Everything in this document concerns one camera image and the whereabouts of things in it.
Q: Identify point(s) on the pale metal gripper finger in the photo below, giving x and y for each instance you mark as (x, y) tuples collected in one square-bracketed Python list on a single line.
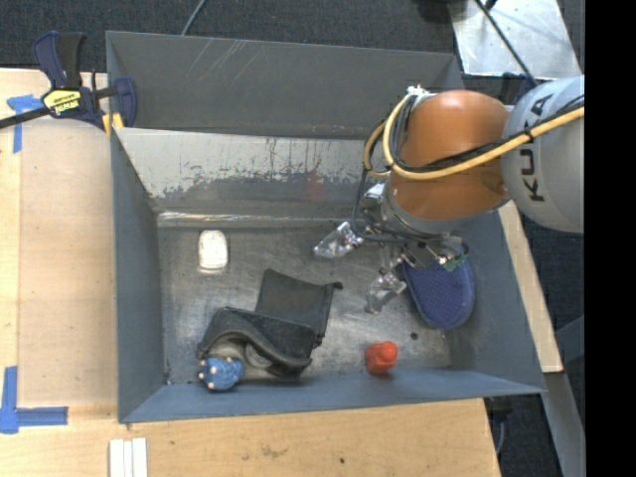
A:
[(339, 242), (383, 290)]

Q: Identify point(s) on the blue toy animal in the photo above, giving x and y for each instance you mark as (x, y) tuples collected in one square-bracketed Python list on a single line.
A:
[(221, 373)]

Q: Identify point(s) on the black fabric pouch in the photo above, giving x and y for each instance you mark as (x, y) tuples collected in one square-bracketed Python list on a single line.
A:
[(288, 323)]

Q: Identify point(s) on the grey metal bin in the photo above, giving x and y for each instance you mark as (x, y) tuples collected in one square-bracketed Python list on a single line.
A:
[(258, 92)]

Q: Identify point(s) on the red toy figure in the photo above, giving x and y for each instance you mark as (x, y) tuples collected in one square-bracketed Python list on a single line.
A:
[(380, 358)]

